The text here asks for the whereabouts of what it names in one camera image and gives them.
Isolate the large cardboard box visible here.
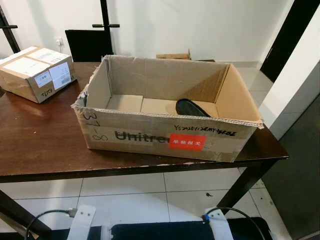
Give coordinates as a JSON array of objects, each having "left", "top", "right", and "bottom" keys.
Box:
[{"left": 71, "top": 54, "right": 265, "bottom": 164}]

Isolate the tall grey cabinet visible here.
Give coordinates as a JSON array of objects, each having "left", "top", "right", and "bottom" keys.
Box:
[{"left": 261, "top": 94, "right": 320, "bottom": 240}]

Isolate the black oval object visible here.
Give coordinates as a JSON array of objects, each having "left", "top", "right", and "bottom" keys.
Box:
[{"left": 174, "top": 98, "right": 212, "bottom": 119}]

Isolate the flat cardboard scrap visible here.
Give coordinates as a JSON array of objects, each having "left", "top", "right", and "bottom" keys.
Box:
[{"left": 155, "top": 48, "right": 192, "bottom": 61}]

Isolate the black floor mat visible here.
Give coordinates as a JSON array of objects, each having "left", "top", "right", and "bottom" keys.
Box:
[{"left": 47, "top": 217, "right": 274, "bottom": 240}]

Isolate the black pole stand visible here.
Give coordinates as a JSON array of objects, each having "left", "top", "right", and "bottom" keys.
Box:
[
  {"left": 0, "top": 4, "right": 22, "bottom": 54},
  {"left": 92, "top": 0, "right": 121, "bottom": 57}
]

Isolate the black flat panel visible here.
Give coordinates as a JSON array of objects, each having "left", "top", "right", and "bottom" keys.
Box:
[{"left": 64, "top": 29, "right": 114, "bottom": 63}]

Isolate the dark brown wooden table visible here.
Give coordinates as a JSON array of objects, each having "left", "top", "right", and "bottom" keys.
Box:
[{"left": 0, "top": 61, "right": 290, "bottom": 237}]

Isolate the small sealed cardboard box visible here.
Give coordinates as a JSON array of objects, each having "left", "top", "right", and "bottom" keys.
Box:
[{"left": 0, "top": 46, "right": 78, "bottom": 105}]

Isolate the light grey right wrist camera mount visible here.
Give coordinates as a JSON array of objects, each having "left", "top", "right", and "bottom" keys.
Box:
[{"left": 203, "top": 207, "right": 234, "bottom": 240}]

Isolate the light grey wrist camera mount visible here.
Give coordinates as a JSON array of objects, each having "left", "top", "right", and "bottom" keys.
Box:
[
  {"left": 67, "top": 204, "right": 97, "bottom": 240},
  {"left": 203, "top": 207, "right": 234, "bottom": 240}
]

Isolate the light grey left wrist camera mount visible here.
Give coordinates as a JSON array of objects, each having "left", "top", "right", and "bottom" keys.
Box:
[{"left": 67, "top": 204, "right": 97, "bottom": 240}]

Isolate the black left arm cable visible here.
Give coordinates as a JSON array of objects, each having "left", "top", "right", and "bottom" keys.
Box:
[{"left": 25, "top": 208, "right": 77, "bottom": 240}]

